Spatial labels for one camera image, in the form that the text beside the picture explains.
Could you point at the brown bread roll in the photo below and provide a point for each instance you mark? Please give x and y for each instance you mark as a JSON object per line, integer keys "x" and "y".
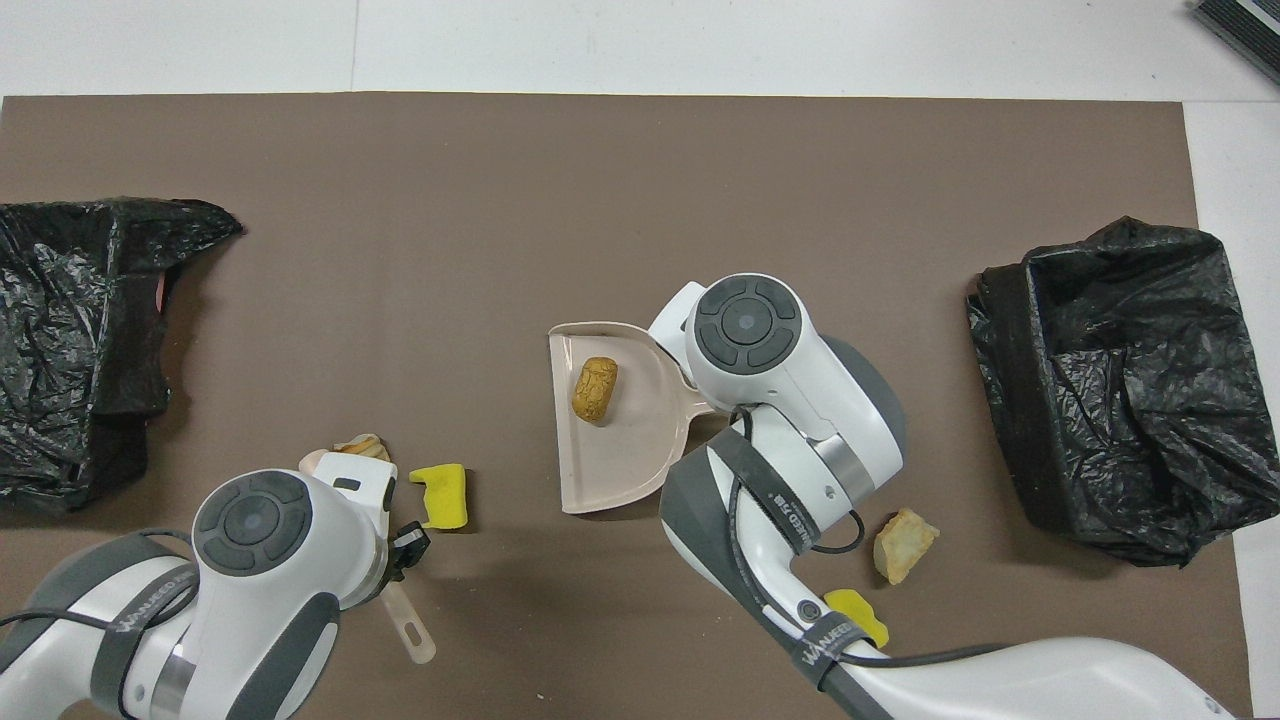
{"x": 594, "y": 388}

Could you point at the empty black bag bin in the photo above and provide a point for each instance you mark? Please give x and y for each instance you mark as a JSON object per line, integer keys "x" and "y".
{"x": 60, "y": 330}

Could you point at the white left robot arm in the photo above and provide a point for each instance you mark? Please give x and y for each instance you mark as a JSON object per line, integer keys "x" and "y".
{"x": 260, "y": 600}

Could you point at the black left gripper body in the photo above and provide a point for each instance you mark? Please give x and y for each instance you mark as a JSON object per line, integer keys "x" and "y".
{"x": 398, "y": 565}

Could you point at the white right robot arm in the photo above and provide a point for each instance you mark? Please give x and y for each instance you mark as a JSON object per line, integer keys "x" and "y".
{"x": 800, "y": 400}

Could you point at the brown table mat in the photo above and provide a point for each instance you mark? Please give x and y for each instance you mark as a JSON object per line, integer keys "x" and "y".
{"x": 400, "y": 150}

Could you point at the beige hand brush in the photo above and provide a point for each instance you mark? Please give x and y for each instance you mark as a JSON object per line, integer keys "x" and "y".
{"x": 412, "y": 625}

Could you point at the pale crumbly bread chunk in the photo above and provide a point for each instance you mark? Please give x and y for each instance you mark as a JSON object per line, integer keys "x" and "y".
{"x": 903, "y": 545}

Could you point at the yellow sponge piece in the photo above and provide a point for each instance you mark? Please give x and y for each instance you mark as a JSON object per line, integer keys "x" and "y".
{"x": 442, "y": 497}
{"x": 862, "y": 610}

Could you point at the dark ribbed panel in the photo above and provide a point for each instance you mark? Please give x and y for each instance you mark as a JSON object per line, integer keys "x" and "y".
{"x": 1245, "y": 25}

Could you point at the black bag trash bin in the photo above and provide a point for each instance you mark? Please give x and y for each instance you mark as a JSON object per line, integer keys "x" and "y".
{"x": 1150, "y": 420}

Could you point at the beige plastic dustpan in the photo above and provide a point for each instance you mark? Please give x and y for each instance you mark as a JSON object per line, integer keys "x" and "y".
{"x": 625, "y": 450}

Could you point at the striped croissant piece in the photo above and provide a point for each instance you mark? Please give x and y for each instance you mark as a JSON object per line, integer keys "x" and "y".
{"x": 362, "y": 447}

